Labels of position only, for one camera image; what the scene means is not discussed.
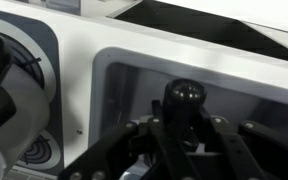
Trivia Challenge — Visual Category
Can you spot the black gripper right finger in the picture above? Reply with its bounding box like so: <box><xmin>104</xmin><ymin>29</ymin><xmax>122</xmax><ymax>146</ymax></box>
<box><xmin>239</xmin><ymin>121</ymin><xmax>288</xmax><ymax>180</ymax></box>

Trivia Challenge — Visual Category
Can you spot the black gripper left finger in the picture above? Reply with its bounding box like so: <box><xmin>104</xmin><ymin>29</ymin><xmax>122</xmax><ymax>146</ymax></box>
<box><xmin>57</xmin><ymin>122</ymin><xmax>139</xmax><ymax>180</ymax></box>

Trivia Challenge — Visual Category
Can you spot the grey toy sink basin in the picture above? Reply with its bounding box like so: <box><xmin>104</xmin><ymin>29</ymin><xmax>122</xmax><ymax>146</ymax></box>
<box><xmin>88</xmin><ymin>47</ymin><xmax>288</xmax><ymax>180</ymax></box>

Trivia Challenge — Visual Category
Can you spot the white toy kitchen unit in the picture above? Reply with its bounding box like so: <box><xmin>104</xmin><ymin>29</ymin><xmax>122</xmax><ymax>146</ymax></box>
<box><xmin>0</xmin><ymin>0</ymin><xmax>288</xmax><ymax>180</ymax></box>

